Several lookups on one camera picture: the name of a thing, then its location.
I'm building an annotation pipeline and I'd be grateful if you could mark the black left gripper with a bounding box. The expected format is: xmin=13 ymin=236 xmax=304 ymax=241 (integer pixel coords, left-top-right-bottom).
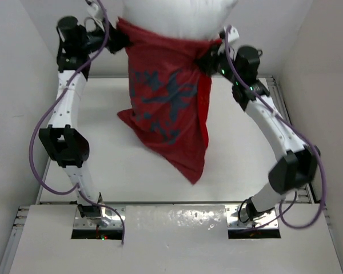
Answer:
xmin=78 ymin=17 xmax=132 ymax=55

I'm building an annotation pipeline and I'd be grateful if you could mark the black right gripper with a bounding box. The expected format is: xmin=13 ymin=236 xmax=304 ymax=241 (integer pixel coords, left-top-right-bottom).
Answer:
xmin=196 ymin=41 xmax=242 ymax=84

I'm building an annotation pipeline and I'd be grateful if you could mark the white pillow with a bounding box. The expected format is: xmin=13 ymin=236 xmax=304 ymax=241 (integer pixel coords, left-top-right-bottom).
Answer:
xmin=122 ymin=0 xmax=237 ymax=40

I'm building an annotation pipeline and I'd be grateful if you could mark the red patterned pillowcase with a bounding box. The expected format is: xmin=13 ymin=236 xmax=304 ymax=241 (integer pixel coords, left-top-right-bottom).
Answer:
xmin=117 ymin=19 xmax=221 ymax=183

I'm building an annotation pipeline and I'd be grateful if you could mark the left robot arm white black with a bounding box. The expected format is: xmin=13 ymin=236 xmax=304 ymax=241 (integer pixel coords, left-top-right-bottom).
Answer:
xmin=38 ymin=16 xmax=127 ymax=227

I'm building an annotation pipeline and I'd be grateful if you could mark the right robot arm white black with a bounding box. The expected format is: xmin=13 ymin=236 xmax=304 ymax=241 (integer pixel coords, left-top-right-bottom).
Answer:
xmin=196 ymin=46 xmax=324 ymax=223

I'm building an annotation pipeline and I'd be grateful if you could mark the white front foam board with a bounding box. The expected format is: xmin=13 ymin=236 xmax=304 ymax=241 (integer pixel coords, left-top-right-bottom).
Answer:
xmin=11 ymin=205 xmax=341 ymax=273

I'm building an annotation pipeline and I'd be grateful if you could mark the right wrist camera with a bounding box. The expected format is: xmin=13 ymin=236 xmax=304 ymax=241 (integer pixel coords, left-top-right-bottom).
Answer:
xmin=222 ymin=25 xmax=240 ymax=43

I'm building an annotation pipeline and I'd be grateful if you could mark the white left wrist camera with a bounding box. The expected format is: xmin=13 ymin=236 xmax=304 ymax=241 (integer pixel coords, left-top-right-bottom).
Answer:
xmin=85 ymin=0 xmax=106 ymax=20

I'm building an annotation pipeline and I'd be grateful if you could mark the aluminium table frame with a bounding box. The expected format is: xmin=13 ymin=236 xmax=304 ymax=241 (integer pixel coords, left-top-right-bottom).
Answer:
xmin=5 ymin=74 xmax=331 ymax=274

